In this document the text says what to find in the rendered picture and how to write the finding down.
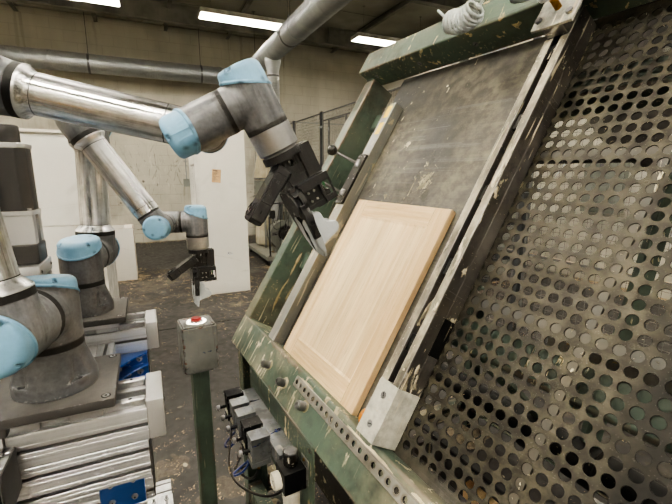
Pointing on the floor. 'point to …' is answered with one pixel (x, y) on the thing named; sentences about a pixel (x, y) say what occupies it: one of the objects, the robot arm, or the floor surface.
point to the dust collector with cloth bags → (272, 230)
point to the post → (201, 393)
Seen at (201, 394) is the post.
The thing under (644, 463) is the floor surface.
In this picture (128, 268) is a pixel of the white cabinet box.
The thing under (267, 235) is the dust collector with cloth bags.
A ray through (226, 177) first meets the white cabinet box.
